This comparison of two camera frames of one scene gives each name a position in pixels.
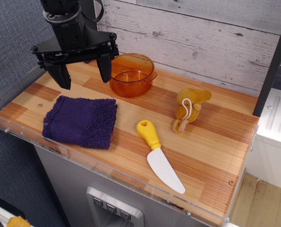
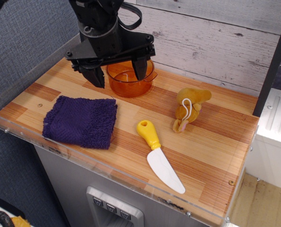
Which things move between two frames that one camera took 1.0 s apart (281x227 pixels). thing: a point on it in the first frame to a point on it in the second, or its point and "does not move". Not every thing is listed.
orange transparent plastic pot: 131,74 does not move
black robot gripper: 72,42 to 103,42
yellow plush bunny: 189,101 does not move
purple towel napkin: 88,123 does not move
